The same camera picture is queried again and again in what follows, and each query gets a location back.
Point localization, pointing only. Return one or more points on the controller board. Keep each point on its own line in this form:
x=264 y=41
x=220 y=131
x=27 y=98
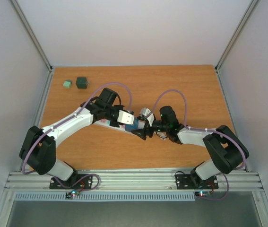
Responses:
x=72 y=194
x=203 y=193

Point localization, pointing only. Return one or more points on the left controller board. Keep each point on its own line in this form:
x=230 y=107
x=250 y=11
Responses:
x=72 y=194

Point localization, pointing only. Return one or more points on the white multi-socket power strip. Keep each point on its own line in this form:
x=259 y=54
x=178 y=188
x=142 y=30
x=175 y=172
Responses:
x=106 y=123

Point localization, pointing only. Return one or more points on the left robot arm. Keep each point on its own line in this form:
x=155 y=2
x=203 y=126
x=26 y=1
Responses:
x=39 y=147

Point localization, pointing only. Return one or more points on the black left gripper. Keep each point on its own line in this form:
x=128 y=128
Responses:
x=115 y=124

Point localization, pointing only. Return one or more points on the grey slotted cable duct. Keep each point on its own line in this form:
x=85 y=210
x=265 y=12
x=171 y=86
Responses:
x=105 y=196

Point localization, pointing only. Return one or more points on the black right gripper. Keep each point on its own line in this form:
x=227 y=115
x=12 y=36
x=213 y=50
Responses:
x=144 y=135

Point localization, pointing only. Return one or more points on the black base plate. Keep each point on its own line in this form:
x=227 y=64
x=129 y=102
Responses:
x=187 y=181
x=75 y=182

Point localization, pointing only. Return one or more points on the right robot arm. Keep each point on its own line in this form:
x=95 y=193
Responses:
x=226 y=151

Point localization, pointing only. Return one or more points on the light blue plug adapter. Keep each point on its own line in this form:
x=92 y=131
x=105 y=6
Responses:
x=131 y=127

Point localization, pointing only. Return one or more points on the light green plug adapter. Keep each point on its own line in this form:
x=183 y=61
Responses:
x=67 y=83

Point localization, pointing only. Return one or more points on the right controller board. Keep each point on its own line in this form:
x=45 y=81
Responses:
x=203 y=193

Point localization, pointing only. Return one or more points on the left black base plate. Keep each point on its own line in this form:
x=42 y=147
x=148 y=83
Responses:
x=75 y=182

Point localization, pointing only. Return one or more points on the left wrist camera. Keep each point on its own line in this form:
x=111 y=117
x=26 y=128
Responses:
x=125 y=118

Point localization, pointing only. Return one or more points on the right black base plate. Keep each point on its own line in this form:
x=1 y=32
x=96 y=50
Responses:
x=187 y=181

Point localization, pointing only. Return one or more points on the dark green cube adapter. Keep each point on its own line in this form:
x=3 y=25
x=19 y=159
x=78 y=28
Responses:
x=82 y=82

